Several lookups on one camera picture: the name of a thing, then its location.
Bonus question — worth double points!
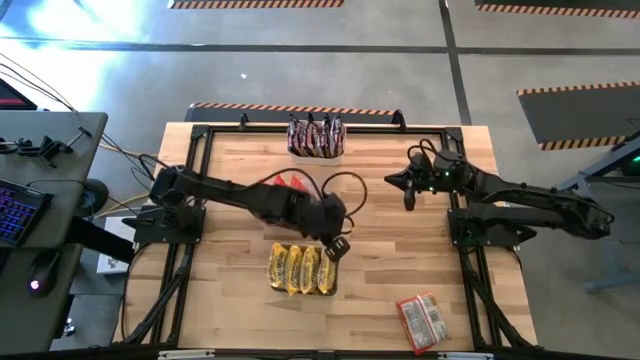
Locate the white plastic bin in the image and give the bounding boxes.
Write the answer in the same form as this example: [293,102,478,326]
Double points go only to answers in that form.
[287,119,347,167]

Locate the pale grey plastic bin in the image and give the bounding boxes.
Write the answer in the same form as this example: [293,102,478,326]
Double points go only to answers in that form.
[268,242,340,298]

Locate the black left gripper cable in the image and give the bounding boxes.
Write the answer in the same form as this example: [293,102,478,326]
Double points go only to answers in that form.
[259,167,370,235]

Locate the dark grey desk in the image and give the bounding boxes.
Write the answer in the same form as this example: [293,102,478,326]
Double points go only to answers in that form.
[0,110,109,357]

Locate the blue grey desk frame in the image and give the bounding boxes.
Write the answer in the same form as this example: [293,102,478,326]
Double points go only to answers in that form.
[558,132,640,294]

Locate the white box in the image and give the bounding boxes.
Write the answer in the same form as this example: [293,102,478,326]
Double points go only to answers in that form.
[96,216,137,276]

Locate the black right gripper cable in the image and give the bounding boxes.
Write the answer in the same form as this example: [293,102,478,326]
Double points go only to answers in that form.
[405,138,452,167]

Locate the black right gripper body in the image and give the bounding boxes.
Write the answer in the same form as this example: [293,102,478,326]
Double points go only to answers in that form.
[409,151,452,195]

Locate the black round stool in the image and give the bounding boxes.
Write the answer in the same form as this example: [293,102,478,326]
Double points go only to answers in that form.
[74,178,110,220]

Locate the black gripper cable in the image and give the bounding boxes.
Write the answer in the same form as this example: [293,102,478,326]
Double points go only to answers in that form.
[259,167,370,235]
[405,138,452,167]

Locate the black clamp device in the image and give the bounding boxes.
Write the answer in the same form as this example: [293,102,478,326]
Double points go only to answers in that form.
[0,133,75,169]

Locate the black device green light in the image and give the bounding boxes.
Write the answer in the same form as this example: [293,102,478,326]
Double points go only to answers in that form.
[619,144,640,176]

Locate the black metal table frame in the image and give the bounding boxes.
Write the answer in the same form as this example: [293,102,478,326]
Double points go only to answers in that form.
[113,110,540,352]

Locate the black backlit keyboard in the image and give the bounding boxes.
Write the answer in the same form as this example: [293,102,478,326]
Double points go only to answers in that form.
[0,178,53,249]

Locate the hazard striped black floor mat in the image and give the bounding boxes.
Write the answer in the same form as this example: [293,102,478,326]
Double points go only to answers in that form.
[184,101,404,124]
[167,0,346,10]
[473,0,640,20]
[516,80,640,152]

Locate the black computer mouse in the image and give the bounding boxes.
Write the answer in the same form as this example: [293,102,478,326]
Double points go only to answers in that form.
[27,249,62,299]

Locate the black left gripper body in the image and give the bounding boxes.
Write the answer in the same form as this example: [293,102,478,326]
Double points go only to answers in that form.
[298,191,350,246]

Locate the black monitor red glow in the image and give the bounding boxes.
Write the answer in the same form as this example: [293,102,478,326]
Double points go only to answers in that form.
[0,78,39,112]

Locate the yellow cable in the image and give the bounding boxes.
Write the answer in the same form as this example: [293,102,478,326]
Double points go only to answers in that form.
[92,193,151,220]
[98,142,159,160]

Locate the black flat bar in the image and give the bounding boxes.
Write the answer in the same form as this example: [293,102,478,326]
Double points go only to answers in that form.
[66,215,137,265]

